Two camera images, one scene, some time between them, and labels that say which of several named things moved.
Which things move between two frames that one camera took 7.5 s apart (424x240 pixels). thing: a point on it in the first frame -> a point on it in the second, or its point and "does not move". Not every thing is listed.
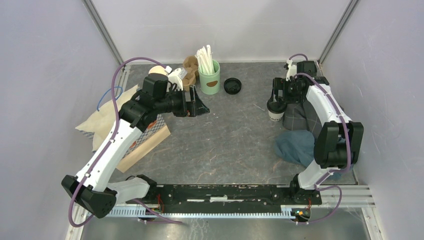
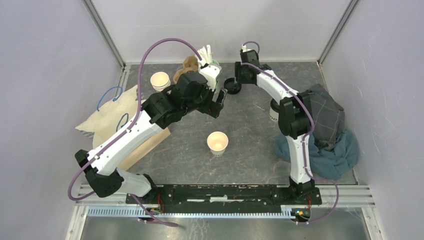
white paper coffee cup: [275, 117] does not move
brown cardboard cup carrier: [191, 64] does not move
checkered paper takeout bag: [99, 125] does not move
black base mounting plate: [195, 198] does not move
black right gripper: [280, 83] -> [238, 66]
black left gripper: [196, 107] -> [213, 108]
